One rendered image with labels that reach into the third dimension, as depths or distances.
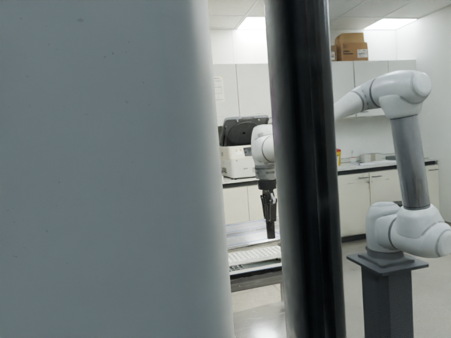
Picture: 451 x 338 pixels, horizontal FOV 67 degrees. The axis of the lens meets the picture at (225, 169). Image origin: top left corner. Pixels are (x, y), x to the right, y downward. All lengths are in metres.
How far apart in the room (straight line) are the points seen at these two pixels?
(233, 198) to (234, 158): 0.43
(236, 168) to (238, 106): 0.76
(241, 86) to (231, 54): 0.57
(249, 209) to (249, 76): 1.54
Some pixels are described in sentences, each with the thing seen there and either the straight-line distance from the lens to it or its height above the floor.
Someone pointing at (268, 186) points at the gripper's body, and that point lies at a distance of 1.32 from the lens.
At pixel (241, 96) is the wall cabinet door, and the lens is 4.06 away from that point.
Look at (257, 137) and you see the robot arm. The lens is 1.30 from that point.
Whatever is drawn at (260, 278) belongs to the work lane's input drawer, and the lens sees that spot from 1.36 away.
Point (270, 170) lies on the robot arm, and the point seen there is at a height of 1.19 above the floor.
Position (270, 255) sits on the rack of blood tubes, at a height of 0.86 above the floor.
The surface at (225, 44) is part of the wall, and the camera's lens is 4.50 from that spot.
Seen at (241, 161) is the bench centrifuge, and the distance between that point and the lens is 3.72.
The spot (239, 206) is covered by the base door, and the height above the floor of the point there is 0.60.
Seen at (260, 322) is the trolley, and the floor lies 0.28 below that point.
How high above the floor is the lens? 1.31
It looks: 4 degrees down
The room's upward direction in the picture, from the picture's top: 5 degrees counter-clockwise
